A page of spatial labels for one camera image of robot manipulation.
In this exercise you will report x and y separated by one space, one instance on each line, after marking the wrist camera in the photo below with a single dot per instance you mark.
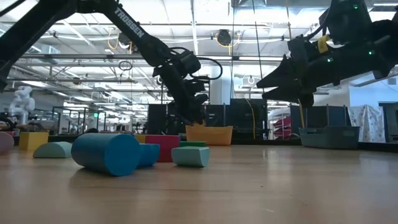
191 62
298 46

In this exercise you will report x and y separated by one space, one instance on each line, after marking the teal plastic bin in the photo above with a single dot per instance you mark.
329 138

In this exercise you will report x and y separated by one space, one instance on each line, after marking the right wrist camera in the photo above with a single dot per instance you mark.
298 46

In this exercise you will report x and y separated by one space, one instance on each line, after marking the white pillar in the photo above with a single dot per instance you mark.
221 90

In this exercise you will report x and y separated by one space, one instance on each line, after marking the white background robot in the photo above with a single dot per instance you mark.
21 104

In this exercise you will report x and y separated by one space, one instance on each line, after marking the dark cabinet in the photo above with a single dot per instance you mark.
391 121

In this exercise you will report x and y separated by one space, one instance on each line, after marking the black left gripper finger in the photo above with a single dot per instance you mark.
197 93
180 96

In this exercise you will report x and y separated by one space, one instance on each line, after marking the light blue half-round block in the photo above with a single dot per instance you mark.
53 151

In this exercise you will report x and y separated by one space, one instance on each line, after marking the yellow cube block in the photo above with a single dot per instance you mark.
140 138
32 141

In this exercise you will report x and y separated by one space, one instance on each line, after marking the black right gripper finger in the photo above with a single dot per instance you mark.
286 76
295 95

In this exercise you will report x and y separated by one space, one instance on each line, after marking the black workstation frame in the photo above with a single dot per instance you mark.
83 121

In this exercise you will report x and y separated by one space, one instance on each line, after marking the blue cylinder block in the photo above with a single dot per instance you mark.
102 152

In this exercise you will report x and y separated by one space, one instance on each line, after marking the light teal rectangular block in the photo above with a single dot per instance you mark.
189 157

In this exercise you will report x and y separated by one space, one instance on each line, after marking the yellow tape tag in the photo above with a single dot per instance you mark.
323 44

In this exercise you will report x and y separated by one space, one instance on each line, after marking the yellow plastic bin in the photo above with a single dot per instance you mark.
211 137

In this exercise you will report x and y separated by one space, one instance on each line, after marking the green half-round block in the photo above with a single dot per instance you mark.
192 143

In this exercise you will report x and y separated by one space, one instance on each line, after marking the blue-grey partition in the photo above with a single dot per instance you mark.
317 116

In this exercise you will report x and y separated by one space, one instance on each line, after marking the red cube block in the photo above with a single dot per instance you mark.
166 146

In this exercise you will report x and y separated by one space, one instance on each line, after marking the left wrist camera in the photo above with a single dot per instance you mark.
191 62

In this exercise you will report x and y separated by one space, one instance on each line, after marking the red storage rack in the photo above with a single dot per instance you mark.
283 127

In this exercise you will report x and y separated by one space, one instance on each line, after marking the white patterned cloth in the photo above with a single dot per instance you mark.
368 123

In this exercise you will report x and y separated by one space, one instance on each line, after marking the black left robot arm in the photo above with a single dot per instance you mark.
133 28

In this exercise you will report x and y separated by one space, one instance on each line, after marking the wide black partition panel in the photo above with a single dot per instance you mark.
245 118

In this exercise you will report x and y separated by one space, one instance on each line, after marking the black aluminium table frame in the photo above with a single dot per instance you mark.
264 141

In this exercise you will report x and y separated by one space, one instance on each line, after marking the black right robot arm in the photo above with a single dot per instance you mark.
373 46

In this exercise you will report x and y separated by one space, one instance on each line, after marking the black background robot arm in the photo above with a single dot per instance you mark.
6 123

